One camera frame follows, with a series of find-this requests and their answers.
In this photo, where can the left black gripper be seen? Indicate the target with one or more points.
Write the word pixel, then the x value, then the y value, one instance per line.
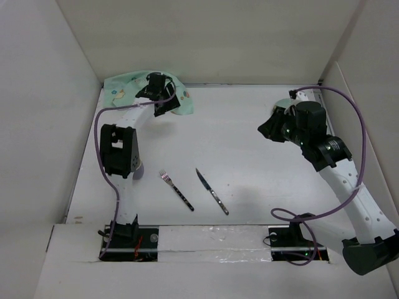
pixel 171 104

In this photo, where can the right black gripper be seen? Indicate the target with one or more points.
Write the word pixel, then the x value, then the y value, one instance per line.
pixel 270 128

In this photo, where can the green cartoon print cloth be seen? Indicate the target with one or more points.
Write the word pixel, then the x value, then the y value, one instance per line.
pixel 120 91

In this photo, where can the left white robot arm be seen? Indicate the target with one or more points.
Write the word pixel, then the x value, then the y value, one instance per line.
pixel 116 144

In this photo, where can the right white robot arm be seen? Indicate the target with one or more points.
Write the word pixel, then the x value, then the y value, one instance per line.
pixel 357 229

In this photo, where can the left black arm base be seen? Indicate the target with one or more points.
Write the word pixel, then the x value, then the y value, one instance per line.
pixel 129 243

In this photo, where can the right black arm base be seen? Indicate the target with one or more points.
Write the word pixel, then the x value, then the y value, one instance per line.
pixel 294 243

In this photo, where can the pale green glass plate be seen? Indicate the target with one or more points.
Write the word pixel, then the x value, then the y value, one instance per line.
pixel 285 104

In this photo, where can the purple mug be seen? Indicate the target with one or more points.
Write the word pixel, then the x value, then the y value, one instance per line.
pixel 138 173

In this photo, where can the silver fork dark handle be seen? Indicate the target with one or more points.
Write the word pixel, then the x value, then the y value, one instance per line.
pixel 169 182

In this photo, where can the silver knife dark handle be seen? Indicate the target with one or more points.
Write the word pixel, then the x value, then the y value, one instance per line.
pixel 212 192

